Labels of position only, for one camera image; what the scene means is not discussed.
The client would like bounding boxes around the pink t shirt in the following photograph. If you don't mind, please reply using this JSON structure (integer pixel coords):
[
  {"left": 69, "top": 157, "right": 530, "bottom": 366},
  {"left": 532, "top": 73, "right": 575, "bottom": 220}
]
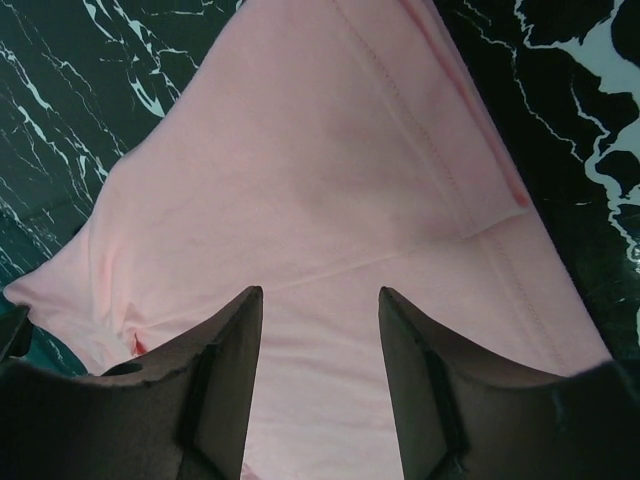
[{"left": 4, "top": 1, "right": 611, "bottom": 479}]

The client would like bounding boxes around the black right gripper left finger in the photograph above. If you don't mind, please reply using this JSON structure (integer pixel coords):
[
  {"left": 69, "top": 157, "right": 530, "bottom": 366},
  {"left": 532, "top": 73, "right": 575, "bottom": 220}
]
[{"left": 1, "top": 286, "right": 263, "bottom": 479}]

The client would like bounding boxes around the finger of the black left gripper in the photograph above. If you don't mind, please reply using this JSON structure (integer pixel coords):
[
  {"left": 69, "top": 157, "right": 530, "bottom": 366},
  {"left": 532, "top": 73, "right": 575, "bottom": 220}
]
[{"left": 0, "top": 305, "right": 31, "bottom": 362}]

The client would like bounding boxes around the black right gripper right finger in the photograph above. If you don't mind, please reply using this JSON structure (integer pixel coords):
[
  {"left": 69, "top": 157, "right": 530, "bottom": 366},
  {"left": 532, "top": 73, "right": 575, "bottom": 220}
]
[{"left": 378, "top": 288, "right": 639, "bottom": 479}]

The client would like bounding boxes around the teal plastic bin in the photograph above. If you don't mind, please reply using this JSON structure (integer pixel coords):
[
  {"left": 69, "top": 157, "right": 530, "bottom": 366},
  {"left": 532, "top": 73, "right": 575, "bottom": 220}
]
[{"left": 1, "top": 199, "right": 88, "bottom": 377}]

